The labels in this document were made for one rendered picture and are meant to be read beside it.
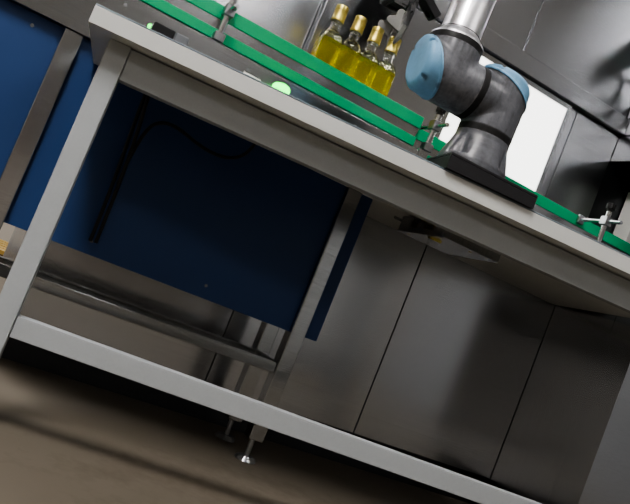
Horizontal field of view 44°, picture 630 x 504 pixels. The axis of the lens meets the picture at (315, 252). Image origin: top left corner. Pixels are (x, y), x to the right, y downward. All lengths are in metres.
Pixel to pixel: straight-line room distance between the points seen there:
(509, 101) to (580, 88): 1.07
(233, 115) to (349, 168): 0.24
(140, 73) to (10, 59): 0.38
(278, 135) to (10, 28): 0.62
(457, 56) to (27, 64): 0.88
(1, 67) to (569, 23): 1.77
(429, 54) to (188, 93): 0.48
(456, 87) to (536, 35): 1.06
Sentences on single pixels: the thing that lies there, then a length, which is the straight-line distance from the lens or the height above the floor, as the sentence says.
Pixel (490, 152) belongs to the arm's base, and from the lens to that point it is 1.61.
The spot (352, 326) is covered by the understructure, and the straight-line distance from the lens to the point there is 2.30.
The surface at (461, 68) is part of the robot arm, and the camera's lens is 1.61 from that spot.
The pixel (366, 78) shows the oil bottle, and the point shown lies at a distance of 2.09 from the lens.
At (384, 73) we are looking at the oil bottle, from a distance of 2.12.
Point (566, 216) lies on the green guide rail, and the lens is 2.45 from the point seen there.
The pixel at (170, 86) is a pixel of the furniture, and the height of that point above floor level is 0.68.
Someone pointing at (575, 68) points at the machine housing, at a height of 1.45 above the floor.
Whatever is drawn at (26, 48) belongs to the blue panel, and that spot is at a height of 0.68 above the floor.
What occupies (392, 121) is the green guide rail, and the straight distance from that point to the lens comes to 2.00.
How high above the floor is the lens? 0.40
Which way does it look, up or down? 4 degrees up
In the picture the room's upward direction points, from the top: 22 degrees clockwise
